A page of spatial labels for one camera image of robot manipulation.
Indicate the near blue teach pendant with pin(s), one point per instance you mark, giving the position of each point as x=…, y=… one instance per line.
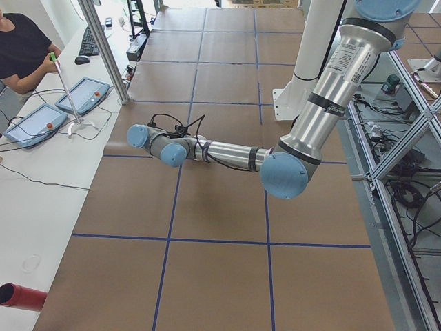
x=37, y=126

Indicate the red cylinder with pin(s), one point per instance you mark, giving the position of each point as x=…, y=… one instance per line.
x=20, y=297

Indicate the brown paper table cover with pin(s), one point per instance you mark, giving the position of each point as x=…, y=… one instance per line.
x=203, y=247

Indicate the black computer mouse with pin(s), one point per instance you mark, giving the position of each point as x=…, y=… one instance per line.
x=81, y=59

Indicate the pink stick with green handle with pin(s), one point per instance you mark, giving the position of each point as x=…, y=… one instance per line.
x=78, y=120

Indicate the far blue teach pendant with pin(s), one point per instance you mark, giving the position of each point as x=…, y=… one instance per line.
x=87, y=94

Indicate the blue teach pendant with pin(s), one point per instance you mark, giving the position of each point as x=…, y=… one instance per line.
x=87, y=94
x=37, y=126

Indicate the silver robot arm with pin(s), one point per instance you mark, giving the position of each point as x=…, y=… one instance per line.
x=341, y=42

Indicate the black keyboard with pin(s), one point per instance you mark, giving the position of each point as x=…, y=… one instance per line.
x=88, y=45

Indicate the aluminium frame post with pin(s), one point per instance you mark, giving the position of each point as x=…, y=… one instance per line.
x=92, y=19

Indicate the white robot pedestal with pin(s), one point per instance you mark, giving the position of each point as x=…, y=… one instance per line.
x=322, y=21

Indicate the person in black shirt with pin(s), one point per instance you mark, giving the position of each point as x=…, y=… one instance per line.
x=25, y=53

